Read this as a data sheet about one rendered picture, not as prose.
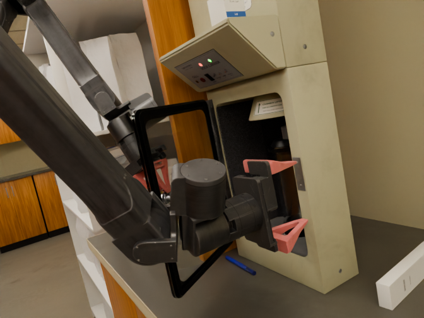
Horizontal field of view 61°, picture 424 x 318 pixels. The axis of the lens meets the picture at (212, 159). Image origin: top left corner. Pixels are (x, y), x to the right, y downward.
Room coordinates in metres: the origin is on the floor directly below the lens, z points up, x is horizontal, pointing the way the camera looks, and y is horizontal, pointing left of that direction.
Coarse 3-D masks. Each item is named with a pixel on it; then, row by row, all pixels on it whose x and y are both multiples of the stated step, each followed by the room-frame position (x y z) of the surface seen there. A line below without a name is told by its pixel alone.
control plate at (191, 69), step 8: (200, 56) 0.79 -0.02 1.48; (208, 56) 0.77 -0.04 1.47; (216, 56) 0.75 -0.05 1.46; (184, 64) 0.86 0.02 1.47; (192, 64) 0.84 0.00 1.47; (208, 64) 0.80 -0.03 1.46; (216, 64) 0.78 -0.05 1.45; (224, 64) 0.76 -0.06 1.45; (184, 72) 0.89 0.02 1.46; (192, 72) 0.87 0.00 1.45; (200, 72) 0.85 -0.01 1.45; (208, 72) 0.83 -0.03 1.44; (216, 72) 0.81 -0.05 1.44; (224, 72) 0.79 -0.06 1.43; (232, 72) 0.77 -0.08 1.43; (192, 80) 0.91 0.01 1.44; (200, 80) 0.89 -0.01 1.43; (208, 80) 0.86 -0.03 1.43; (216, 80) 0.84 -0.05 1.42; (224, 80) 0.82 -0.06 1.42; (200, 88) 0.93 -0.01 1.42
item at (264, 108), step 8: (264, 96) 0.82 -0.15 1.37; (272, 96) 0.81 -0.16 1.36; (280, 96) 0.80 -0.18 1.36; (256, 104) 0.84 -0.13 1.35; (264, 104) 0.81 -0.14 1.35; (272, 104) 0.80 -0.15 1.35; (280, 104) 0.79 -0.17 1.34; (256, 112) 0.83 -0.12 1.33; (264, 112) 0.80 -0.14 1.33; (272, 112) 0.79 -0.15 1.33; (280, 112) 0.78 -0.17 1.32; (256, 120) 0.82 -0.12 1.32
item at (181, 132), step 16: (192, 112) 0.88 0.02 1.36; (160, 128) 0.76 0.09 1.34; (176, 128) 0.81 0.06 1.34; (192, 128) 0.87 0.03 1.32; (160, 144) 0.75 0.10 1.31; (176, 144) 0.80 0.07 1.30; (192, 144) 0.86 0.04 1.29; (208, 144) 0.92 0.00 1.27; (160, 160) 0.73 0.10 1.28; (176, 160) 0.78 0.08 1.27; (144, 176) 0.69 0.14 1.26; (160, 176) 0.72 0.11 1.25; (160, 192) 0.71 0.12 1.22; (192, 256) 0.77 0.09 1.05; (208, 256) 0.83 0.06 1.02; (192, 272) 0.76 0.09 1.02
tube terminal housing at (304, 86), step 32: (192, 0) 0.95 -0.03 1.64; (256, 0) 0.74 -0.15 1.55; (288, 0) 0.71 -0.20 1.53; (288, 32) 0.70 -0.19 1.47; (320, 32) 0.74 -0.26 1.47; (288, 64) 0.70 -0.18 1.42; (320, 64) 0.74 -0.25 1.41; (224, 96) 0.90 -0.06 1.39; (256, 96) 0.84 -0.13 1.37; (288, 96) 0.70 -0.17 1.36; (320, 96) 0.73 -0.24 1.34; (288, 128) 0.71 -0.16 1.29; (320, 128) 0.72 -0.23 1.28; (320, 160) 0.72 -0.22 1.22; (320, 192) 0.71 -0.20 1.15; (320, 224) 0.70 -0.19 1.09; (256, 256) 0.89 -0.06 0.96; (288, 256) 0.78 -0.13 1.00; (320, 256) 0.70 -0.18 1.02; (352, 256) 0.74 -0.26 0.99; (320, 288) 0.70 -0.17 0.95
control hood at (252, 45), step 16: (256, 16) 0.67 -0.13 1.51; (272, 16) 0.69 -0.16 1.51; (208, 32) 0.70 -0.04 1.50; (224, 32) 0.67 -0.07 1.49; (240, 32) 0.65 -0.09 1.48; (256, 32) 0.67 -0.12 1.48; (272, 32) 0.68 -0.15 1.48; (176, 48) 0.83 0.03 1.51; (192, 48) 0.77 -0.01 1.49; (208, 48) 0.74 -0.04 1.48; (224, 48) 0.71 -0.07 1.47; (240, 48) 0.68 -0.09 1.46; (256, 48) 0.66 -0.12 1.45; (272, 48) 0.68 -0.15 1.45; (176, 64) 0.88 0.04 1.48; (240, 64) 0.73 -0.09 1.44; (256, 64) 0.70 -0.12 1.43; (272, 64) 0.68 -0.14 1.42; (240, 80) 0.80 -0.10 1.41
